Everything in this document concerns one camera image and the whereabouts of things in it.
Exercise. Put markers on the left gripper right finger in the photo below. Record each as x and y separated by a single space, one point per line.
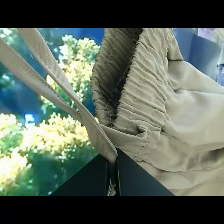
138 181

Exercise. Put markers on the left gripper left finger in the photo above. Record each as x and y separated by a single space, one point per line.
90 181

